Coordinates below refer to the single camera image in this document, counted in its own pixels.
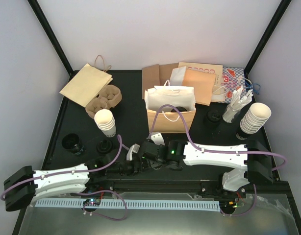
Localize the orange paper bag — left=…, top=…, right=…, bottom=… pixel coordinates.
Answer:
left=144, top=79, right=197, bottom=134
left=182, top=69, right=216, bottom=106

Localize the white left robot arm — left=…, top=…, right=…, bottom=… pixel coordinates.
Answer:
left=0, top=152, right=150, bottom=212

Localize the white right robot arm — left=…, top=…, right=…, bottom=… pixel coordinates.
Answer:
left=137, top=141, right=274, bottom=197

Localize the stack of white paper cups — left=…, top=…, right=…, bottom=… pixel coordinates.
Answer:
left=94, top=109, right=116, bottom=138

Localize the stack of black cup lids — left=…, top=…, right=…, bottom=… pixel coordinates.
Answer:
left=203, top=109, right=222, bottom=128

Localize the stack of pulp cup carriers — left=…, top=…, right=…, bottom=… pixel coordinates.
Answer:
left=85, top=85, right=122, bottom=119

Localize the white paper bag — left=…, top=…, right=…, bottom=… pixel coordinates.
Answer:
left=170, top=66, right=186, bottom=86

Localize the brown kraft paper bag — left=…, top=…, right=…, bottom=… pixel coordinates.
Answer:
left=142, top=63, right=178, bottom=99

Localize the beige bag with red circles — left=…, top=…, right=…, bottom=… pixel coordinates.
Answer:
left=178, top=62, right=223, bottom=75

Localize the blue checkered paper bag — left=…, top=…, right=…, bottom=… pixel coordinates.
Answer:
left=221, top=67, right=261, bottom=103

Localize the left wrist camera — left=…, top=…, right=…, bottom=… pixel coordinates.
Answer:
left=126, top=144, right=140, bottom=161

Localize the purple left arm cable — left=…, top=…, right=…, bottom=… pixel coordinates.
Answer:
left=0, top=134, right=131, bottom=201

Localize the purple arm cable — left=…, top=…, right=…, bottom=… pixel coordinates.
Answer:
left=0, top=134, right=131, bottom=201
left=150, top=104, right=287, bottom=172

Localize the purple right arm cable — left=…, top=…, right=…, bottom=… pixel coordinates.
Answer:
left=150, top=104, right=287, bottom=172

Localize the light blue cable duct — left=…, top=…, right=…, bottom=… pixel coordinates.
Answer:
left=35, top=198, right=220, bottom=212

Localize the tan paper bag with handles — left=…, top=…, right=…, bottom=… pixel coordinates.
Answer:
left=59, top=55, right=113, bottom=108

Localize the black frame post left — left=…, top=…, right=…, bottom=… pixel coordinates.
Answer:
left=28, top=0, right=74, bottom=76

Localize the black frame post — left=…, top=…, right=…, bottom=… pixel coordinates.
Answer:
left=28, top=0, right=74, bottom=76
left=244, top=0, right=291, bottom=77

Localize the black frame post right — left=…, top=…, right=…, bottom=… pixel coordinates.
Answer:
left=244, top=0, right=291, bottom=77

